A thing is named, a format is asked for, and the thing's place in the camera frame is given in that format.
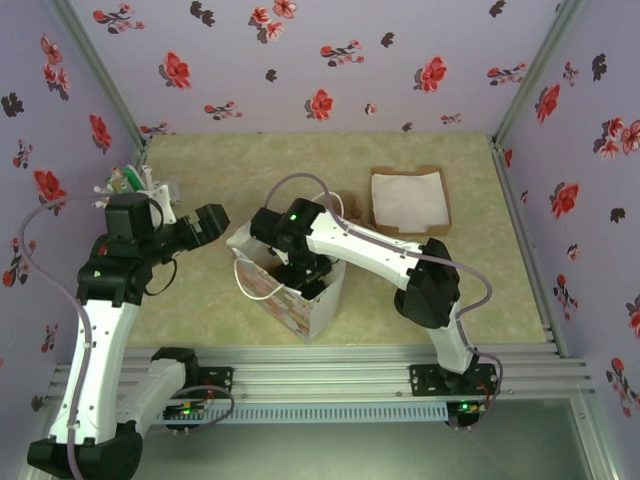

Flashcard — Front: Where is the aluminium lower frame rail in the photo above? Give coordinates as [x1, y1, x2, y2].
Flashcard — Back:
[569, 399, 621, 480]

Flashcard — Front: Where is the printed white paper gift bag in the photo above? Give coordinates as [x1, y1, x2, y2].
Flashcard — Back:
[225, 191, 347, 345]

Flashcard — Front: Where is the grey slotted cable duct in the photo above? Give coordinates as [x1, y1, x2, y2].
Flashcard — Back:
[139, 403, 449, 425]

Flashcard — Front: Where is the white paper napkin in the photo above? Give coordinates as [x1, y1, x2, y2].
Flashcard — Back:
[372, 172, 449, 234]

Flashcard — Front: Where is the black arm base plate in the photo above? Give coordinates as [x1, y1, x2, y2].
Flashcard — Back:
[408, 363, 501, 399]
[194, 366, 235, 401]

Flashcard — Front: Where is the aluminium frame post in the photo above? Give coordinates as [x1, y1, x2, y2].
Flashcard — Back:
[49, 0, 150, 151]
[492, 0, 586, 146]

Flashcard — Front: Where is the small controller circuit board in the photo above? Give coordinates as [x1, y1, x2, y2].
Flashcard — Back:
[446, 399, 489, 429]
[163, 402, 211, 429]

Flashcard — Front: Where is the grey left arm cable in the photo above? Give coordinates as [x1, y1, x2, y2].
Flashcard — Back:
[18, 197, 235, 480]

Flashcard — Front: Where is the brown cardboard napkin tray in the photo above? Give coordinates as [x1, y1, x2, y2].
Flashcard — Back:
[369, 166, 454, 237]

